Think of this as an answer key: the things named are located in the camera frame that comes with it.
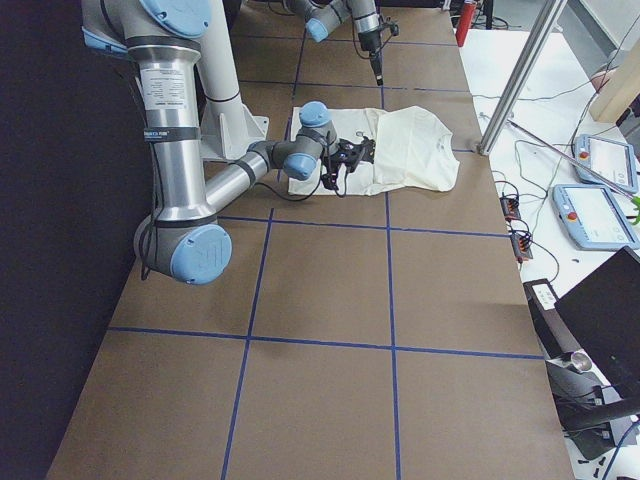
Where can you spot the aluminium frame post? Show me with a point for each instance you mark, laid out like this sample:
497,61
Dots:
543,26

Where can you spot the orange connector block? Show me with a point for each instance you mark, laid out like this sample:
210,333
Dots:
521,245
510,208

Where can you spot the near orange connector block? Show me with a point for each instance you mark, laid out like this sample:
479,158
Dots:
521,245

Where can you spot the teach pendant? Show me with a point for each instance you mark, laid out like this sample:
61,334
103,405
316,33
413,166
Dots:
611,159
592,217

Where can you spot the far teach pendant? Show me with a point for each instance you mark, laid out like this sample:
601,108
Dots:
611,159

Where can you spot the black monitor stand base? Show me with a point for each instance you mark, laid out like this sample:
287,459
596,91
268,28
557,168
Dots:
595,416

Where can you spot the black box with label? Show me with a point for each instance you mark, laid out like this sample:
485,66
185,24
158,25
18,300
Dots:
554,335

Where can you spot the wooden board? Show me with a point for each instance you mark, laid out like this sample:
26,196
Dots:
619,86

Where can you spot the near teach pendant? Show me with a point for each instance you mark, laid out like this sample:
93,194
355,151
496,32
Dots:
592,217

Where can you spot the red fire extinguisher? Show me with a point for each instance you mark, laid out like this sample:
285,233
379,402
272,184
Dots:
464,22

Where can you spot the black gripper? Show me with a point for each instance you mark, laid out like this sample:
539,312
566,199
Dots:
370,44
350,155

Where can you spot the cream long-sleeve cat shirt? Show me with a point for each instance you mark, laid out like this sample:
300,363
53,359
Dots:
413,149

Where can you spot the black monitor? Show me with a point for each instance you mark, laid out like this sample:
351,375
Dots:
602,313

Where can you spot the far orange connector block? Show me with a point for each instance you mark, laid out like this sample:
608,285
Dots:
510,208

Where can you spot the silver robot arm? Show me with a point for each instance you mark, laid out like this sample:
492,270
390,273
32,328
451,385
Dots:
321,21
182,238

